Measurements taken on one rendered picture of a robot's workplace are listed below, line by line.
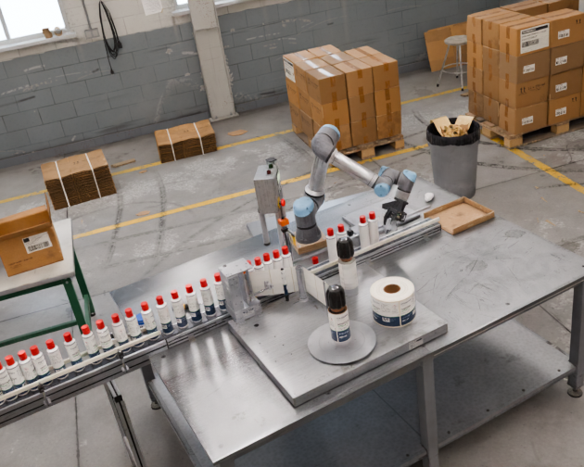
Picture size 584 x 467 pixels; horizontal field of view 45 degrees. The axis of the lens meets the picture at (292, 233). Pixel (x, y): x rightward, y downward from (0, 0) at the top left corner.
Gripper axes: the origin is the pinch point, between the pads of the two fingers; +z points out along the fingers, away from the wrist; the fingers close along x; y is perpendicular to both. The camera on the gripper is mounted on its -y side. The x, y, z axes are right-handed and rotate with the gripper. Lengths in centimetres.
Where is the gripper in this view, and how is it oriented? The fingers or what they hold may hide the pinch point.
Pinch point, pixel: (386, 231)
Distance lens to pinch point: 386.1
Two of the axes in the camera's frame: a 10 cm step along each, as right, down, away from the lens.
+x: 8.2, 1.4, 5.5
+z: -3.1, 9.2, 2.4
